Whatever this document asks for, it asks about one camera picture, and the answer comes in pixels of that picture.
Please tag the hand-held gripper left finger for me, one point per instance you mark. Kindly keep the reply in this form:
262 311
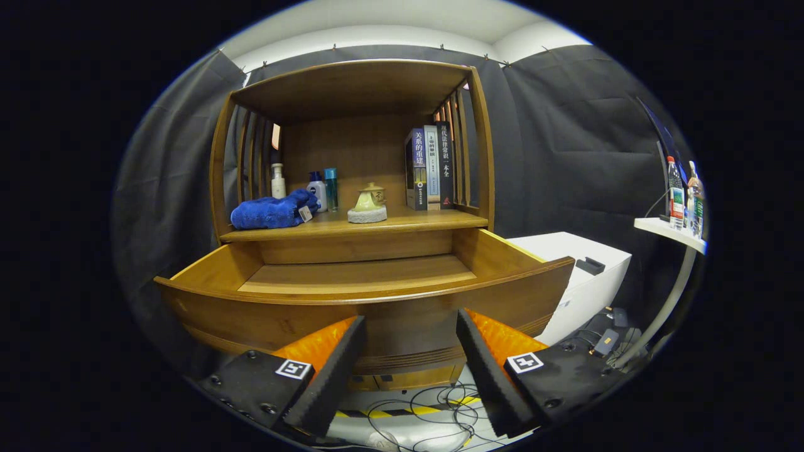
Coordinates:
330 383

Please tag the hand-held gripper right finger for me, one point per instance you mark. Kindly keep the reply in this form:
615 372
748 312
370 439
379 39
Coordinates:
490 383

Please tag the wooden drawer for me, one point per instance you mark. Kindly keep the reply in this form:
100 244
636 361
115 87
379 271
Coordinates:
251 326

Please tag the wooden countertop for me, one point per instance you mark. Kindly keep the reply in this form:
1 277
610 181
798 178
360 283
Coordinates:
414 220

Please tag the wooden cabinet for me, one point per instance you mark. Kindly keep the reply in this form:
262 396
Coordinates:
352 88

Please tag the yellow black floor tape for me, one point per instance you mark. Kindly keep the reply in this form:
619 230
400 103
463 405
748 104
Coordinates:
402 412

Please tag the white box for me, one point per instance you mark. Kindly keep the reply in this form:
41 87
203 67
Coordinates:
590 276

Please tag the blue towel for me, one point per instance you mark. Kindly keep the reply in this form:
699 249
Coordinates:
270 213

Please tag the white bottle with blue cap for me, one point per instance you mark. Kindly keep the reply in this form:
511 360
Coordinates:
318 191

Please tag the beige lidded teacup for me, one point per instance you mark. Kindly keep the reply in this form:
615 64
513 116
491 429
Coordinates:
379 196

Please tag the teal bottle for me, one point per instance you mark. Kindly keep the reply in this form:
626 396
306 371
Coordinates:
331 188

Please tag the white pump bottle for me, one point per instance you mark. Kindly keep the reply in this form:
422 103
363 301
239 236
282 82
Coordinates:
278 183

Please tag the dark blue book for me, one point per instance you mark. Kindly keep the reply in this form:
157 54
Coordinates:
416 176

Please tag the white spine book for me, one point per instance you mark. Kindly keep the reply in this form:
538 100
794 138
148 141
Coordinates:
432 169

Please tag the black spine book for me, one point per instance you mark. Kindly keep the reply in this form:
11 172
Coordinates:
445 166

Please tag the white side table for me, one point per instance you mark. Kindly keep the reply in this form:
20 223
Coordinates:
672 229

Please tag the red label water bottle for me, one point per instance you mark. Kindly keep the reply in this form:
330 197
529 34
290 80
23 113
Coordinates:
676 194

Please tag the green label water bottle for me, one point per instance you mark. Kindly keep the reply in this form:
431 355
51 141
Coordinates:
696 201

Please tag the dark monitor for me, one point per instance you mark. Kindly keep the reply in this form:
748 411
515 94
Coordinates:
659 138

